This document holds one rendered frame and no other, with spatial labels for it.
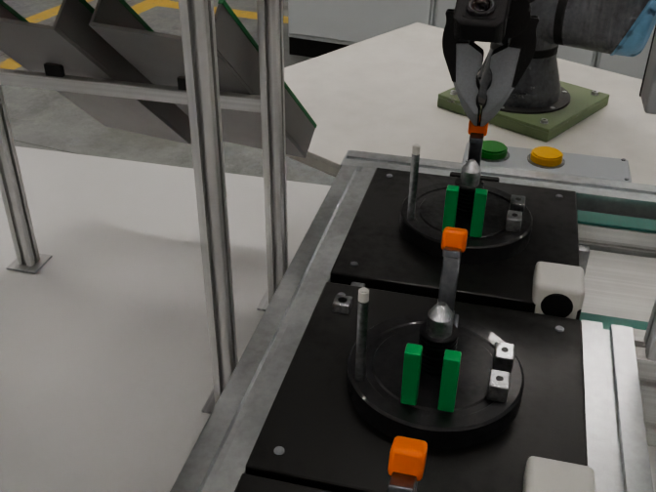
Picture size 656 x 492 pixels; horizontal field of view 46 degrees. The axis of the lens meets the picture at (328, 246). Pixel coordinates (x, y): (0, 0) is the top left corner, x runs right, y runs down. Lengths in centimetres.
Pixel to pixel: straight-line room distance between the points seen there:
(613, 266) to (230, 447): 51
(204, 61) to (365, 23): 358
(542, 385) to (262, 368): 23
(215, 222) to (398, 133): 73
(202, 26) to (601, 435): 43
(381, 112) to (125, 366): 75
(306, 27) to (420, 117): 292
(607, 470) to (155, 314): 52
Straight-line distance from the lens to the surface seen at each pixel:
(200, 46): 59
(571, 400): 66
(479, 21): 71
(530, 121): 137
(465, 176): 82
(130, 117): 98
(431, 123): 139
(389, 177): 95
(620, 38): 135
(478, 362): 64
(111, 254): 103
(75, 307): 95
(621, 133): 143
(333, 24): 423
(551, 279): 75
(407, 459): 45
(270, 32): 76
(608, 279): 91
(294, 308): 75
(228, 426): 62
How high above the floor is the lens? 140
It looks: 32 degrees down
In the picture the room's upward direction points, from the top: 1 degrees clockwise
